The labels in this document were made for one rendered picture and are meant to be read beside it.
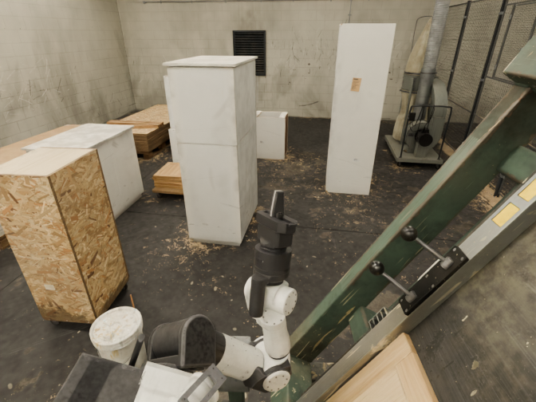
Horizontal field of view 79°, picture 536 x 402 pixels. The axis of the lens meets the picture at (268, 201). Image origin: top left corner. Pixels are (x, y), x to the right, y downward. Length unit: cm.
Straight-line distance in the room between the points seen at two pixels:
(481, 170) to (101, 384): 100
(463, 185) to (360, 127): 332
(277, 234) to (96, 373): 44
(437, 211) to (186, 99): 232
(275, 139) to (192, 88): 293
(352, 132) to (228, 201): 194
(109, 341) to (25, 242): 84
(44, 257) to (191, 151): 139
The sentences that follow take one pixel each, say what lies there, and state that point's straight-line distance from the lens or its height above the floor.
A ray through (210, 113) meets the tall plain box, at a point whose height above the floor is 136.
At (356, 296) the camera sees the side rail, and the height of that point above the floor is 119.
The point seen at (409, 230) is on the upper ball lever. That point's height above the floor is 156.
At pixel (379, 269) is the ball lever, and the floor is 145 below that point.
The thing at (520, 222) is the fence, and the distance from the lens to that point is 84.
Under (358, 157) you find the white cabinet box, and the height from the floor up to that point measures 53.
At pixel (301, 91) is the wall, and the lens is 866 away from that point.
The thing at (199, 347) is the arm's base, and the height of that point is 134.
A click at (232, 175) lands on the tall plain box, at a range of 301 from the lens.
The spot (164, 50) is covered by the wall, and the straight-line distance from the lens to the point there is 949.
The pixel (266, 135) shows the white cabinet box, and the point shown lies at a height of 42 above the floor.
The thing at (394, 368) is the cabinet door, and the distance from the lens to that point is 93.
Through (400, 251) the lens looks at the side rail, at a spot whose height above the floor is 138.
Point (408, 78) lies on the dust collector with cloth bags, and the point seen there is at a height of 127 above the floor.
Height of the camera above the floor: 197
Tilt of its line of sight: 27 degrees down
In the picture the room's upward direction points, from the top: straight up
